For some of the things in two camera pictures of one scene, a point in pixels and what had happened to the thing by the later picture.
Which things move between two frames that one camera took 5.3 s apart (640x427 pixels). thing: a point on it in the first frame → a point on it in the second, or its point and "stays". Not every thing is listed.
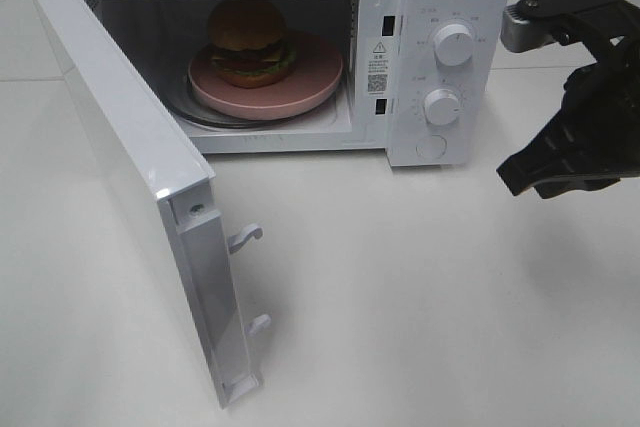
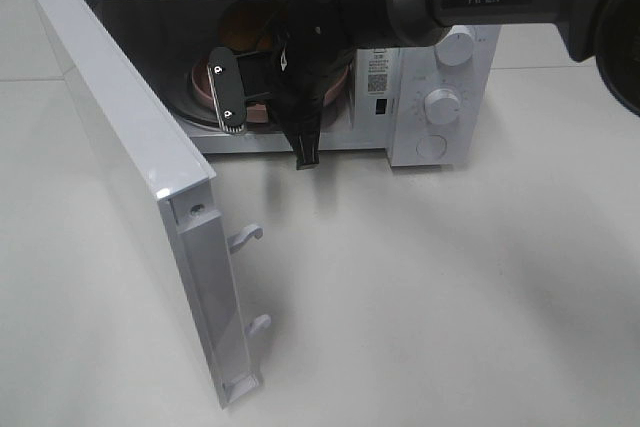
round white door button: [431, 146] stays
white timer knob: [441, 107] stays
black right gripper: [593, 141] → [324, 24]
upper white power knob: [453, 45] stays
